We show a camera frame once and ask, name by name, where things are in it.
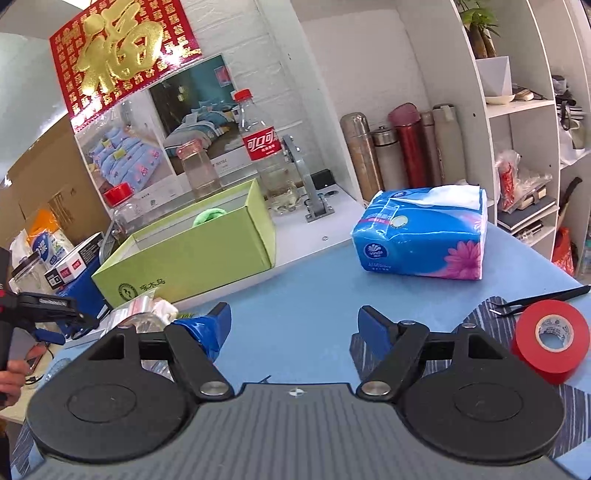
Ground green soft toy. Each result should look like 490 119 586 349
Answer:
192 208 226 227

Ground person's left hand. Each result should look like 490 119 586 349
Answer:
0 344 46 409

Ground clear zip bags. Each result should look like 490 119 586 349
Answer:
98 292 179 333

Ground white red small box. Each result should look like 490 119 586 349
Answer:
45 232 103 290

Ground white blue wipes pack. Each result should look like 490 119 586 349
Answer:
27 209 74 270

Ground green cardboard box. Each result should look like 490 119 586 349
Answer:
92 179 276 307

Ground blue tissue pack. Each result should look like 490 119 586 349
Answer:
352 184 488 281

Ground red-lidded plastic jar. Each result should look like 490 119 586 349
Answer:
103 182 143 242

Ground brown cardboard box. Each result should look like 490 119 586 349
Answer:
1 117 110 248

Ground red tape roll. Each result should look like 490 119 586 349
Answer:
511 300 590 385

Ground clear glass jar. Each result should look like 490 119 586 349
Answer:
177 139 222 200

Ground small silver thermos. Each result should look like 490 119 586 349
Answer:
372 126 408 190

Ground cola plastic bottle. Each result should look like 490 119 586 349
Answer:
233 88 298 214

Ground beige thermos flask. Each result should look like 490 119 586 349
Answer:
432 104 467 184

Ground red thermos flask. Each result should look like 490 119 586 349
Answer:
388 102 431 188

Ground bedding package picture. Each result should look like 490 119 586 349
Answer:
75 55 256 211

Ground red gold fu poster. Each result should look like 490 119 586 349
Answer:
49 0 202 132

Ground potted plant white pot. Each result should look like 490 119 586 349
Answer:
455 0 515 105

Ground white shelf unit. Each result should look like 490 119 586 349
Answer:
396 0 591 278

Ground grey metal clamp bracket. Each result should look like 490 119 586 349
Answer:
281 135 335 223

